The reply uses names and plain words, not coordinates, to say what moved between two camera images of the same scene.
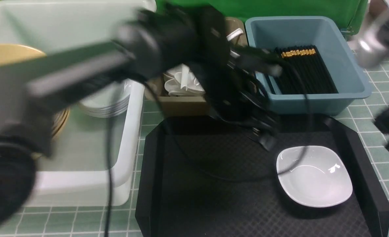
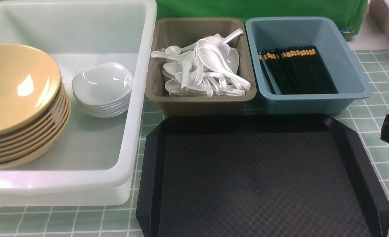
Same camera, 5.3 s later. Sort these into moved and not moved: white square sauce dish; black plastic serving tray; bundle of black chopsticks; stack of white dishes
Moved: white square sauce dish
Not moved: bundle of black chopsticks; black plastic serving tray; stack of white dishes
